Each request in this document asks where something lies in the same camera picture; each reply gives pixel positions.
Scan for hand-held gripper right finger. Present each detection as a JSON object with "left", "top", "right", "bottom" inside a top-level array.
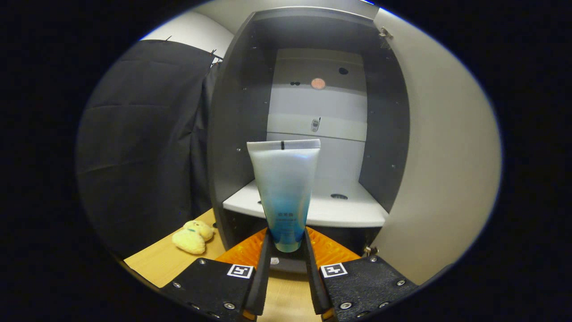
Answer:
[{"left": 304, "top": 226, "right": 420, "bottom": 322}]

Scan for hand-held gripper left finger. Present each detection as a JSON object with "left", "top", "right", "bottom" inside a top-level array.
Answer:
[{"left": 160, "top": 227, "right": 271, "bottom": 322}]

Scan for white and blue tube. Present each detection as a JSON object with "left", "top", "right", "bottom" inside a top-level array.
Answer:
[{"left": 246, "top": 139, "right": 321, "bottom": 253}]

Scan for beige cabinet door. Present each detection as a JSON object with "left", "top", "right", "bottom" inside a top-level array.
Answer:
[{"left": 364, "top": 7, "right": 503, "bottom": 287}]

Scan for white cabinet shelf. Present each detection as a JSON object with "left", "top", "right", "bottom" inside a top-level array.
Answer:
[{"left": 222, "top": 178, "right": 390, "bottom": 228}]

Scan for yellow plush toy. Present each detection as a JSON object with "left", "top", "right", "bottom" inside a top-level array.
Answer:
[{"left": 172, "top": 220, "right": 215, "bottom": 255}]

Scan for dark grey cabinet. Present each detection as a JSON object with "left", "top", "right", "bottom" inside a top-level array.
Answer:
[{"left": 206, "top": 5, "right": 411, "bottom": 274}]

